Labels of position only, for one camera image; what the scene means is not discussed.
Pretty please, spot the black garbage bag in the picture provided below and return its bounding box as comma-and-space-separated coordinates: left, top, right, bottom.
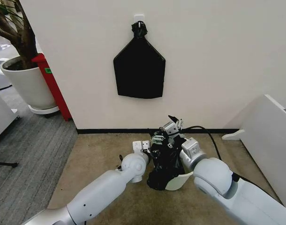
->
113, 21, 166, 100
146, 131, 188, 191

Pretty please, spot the white trash bin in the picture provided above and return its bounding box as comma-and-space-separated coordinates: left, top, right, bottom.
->
166, 138, 194, 191

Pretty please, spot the black folded hanging garbage bag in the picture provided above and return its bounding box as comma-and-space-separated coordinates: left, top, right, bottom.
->
113, 21, 166, 100

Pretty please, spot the black baseboard strip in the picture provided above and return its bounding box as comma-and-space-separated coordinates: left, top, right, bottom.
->
76, 127, 240, 135

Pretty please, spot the white board with foot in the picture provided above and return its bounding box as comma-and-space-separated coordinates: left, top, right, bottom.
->
222, 94, 286, 207

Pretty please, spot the red cabinet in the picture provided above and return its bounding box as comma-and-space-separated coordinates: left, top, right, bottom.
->
31, 52, 72, 122

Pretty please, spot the white planter saucer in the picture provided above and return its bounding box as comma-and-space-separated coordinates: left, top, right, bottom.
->
28, 104, 60, 118

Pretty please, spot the white round planter pot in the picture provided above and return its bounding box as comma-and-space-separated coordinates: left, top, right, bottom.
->
0, 55, 56, 110

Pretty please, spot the black floor stand leg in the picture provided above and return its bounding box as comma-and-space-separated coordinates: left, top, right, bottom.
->
0, 160, 18, 168

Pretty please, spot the white cabinet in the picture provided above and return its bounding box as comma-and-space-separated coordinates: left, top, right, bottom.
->
0, 88, 20, 144

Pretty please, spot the potted tree with brown trunk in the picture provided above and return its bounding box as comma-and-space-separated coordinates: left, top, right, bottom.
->
0, 0, 38, 70

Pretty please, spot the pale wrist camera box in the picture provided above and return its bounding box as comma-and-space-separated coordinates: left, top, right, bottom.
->
162, 121, 179, 137

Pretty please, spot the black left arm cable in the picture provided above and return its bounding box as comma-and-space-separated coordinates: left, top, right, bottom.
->
114, 154, 125, 172

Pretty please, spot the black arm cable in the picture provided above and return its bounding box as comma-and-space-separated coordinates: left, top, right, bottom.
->
180, 126, 239, 183
114, 154, 125, 172

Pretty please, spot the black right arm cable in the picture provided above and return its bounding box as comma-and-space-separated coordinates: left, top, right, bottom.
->
180, 126, 239, 183

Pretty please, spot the white wall hook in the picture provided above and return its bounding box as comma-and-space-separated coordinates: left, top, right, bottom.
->
134, 15, 145, 28

